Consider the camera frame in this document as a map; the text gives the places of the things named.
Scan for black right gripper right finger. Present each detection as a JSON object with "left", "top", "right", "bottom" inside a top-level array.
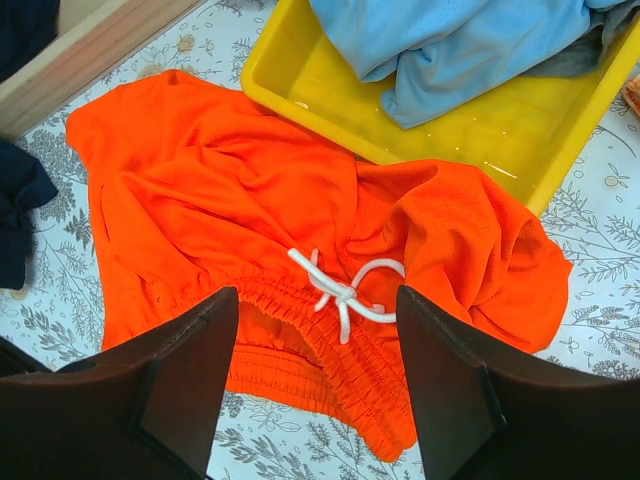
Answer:
[{"left": 397, "top": 286, "right": 639, "bottom": 479}]

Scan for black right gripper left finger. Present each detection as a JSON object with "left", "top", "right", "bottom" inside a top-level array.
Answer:
[{"left": 1, "top": 287, "right": 239, "bottom": 479}]

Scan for orange mesh shorts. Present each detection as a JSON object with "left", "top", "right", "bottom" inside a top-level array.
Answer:
[{"left": 66, "top": 70, "right": 571, "bottom": 462}]

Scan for light blue shorts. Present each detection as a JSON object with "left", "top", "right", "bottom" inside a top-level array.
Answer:
[{"left": 307, "top": 0, "right": 640, "bottom": 130}]

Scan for yellow plastic tray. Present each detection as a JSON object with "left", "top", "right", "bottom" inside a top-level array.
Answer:
[{"left": 241, "top": 1, "right": 639, "bottom": 213}]

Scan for orange worn folded cloth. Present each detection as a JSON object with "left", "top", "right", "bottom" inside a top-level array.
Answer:
[{"left": 622, "top": 75, "right": 640, "bottom": 116}]

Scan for wooden clothes rack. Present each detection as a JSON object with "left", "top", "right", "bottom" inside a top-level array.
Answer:
[{"left": 1, "top": 0, "right": 199, "bottom": 140}]

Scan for grey garment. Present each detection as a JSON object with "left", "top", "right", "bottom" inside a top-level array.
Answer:
[{"left": 522, "top": 1, "right": 639, "bottom": 78}]

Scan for navy blue garment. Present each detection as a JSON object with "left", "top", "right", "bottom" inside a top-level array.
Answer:
[{"left": 1, "top": 0, "right": 60, "bottom": 290}]

